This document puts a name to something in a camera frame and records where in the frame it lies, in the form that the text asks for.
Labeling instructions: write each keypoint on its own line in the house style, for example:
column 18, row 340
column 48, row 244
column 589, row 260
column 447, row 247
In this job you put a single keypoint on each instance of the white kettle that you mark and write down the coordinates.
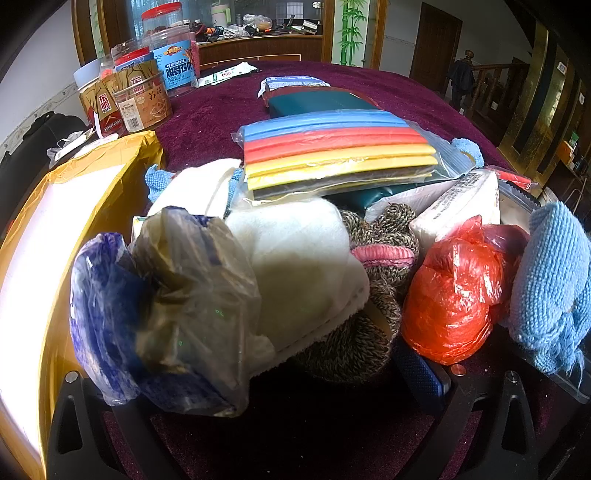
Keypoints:
column 218, row 14

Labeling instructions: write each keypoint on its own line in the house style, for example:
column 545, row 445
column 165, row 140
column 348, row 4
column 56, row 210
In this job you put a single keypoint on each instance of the clear jar red gold label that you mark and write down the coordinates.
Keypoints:
column 99, row 108

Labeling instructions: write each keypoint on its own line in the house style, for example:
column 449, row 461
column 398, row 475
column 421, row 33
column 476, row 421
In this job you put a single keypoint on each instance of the clear zip bag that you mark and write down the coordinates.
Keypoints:
column 517, row 184

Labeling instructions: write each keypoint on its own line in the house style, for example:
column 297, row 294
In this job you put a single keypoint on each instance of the pack of colourful sponge cloths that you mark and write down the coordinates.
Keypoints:
column 337, row 147

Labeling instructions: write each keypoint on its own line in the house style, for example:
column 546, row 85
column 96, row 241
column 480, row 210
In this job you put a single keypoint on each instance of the white paper packet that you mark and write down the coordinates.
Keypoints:
column 226, row 74

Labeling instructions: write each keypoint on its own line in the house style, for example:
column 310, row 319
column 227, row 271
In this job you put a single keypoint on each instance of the blue towel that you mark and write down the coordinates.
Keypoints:
column 549, row 277

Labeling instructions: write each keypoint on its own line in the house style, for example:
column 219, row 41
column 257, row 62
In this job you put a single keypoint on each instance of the white tissue pack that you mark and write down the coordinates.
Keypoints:
column 461, row 203

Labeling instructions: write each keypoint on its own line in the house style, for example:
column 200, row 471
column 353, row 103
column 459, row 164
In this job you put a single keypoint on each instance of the wooden stair railing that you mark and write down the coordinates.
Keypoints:
column 498, row 87

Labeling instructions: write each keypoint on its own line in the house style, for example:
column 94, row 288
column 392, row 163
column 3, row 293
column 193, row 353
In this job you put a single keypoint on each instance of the dark hanging jacket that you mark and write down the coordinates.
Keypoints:
column 461, row 81

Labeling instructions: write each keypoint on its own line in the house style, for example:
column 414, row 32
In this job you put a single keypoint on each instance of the wooden mirror cabinet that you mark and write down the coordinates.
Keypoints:
column 263, row 48

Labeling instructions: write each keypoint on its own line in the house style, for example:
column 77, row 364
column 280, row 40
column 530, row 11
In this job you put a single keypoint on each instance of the red plastic bag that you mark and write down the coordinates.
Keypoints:
column 452, row 295

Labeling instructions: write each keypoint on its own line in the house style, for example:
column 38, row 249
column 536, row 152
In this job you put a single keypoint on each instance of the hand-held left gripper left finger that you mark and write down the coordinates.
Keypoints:
column 131, row 441

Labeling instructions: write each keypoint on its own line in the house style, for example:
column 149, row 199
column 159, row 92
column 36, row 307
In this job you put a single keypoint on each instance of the clear jar blue label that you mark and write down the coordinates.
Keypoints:
column 173, row 55

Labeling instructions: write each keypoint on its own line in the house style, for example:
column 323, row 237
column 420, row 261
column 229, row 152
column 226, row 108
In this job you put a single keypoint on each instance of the dark teal pouch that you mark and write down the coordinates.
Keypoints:
column 369, row 198

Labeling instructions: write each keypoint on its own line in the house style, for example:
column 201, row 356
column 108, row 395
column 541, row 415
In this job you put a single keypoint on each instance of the blue microfibre cloth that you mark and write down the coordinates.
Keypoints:
column 157, row 180

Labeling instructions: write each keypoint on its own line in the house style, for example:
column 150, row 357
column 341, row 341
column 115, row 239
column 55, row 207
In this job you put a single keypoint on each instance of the teal package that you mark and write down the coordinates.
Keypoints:
column 323, row 104

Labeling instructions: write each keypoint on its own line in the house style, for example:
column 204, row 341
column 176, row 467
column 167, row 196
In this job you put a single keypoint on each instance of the small clear jar red lid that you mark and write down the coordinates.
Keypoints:
column 131, row 53

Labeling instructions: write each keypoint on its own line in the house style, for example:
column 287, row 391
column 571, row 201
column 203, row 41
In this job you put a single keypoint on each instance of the bamboo print panel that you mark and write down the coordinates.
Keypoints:
column 351, row 32

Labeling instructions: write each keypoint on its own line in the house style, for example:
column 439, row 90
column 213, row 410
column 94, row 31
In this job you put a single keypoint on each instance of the clear jar brown label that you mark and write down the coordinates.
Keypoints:
column 143, row 108

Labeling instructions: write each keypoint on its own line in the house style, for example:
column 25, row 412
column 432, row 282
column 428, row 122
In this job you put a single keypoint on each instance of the white fleece cloth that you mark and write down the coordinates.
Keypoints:
column 300, row 267

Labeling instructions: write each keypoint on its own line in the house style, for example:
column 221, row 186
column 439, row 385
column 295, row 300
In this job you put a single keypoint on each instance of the brown wooden door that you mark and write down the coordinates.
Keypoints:
column 434, row 46

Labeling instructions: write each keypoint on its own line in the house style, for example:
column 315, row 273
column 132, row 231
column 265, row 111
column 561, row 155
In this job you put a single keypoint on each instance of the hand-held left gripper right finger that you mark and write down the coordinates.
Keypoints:
column 425, row 381

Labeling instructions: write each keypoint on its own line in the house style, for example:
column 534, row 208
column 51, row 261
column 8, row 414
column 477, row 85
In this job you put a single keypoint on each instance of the crumpled clear wrapper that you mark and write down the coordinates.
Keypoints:
column 69, row 143

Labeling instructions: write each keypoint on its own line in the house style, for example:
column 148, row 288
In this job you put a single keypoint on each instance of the yellow cardboard box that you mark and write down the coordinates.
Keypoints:
column 115, row 152

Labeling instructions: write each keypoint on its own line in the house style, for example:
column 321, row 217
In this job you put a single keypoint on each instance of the clear plastic bag blue print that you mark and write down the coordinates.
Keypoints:
column 184, row 300

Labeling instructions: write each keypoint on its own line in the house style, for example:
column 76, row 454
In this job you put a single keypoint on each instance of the gold framed cabinet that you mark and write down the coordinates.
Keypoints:
column 540, row 101

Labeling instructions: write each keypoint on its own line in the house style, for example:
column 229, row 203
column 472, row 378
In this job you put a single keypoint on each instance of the purple velvet tablecloth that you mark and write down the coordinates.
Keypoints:
column 207, row 120

